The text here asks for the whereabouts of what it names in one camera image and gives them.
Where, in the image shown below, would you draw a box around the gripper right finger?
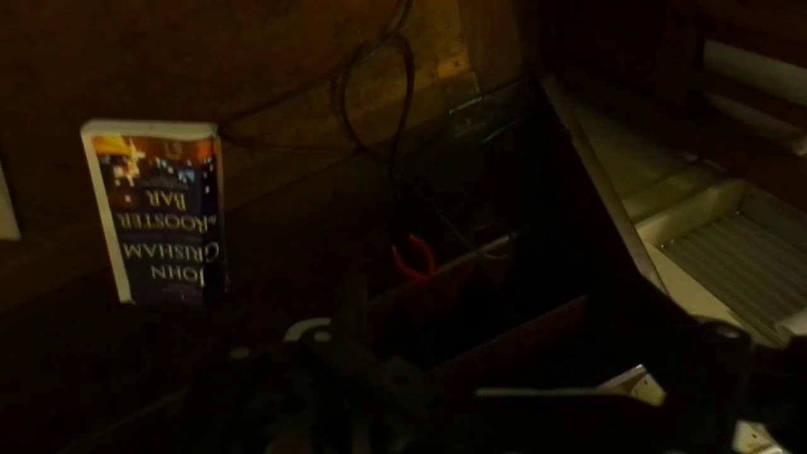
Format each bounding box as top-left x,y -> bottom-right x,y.
589,281 -> 807,454

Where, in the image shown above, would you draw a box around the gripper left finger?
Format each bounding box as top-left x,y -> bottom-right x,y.
208,273 -> 443,454

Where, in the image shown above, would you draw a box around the red pliers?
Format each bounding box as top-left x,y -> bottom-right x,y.
390,234 -> 438,282

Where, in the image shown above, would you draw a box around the wooden compartment organizer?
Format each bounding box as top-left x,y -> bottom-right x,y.
364,232 -> 669,407

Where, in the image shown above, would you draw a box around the grey ribbed panel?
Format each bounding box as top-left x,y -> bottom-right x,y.
634,180 -> 807,349

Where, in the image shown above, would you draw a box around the paperback book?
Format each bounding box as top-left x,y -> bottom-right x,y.
80,119 -> 228,307

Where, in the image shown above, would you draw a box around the black cable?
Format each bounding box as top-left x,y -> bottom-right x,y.
218,0 -> 418,166

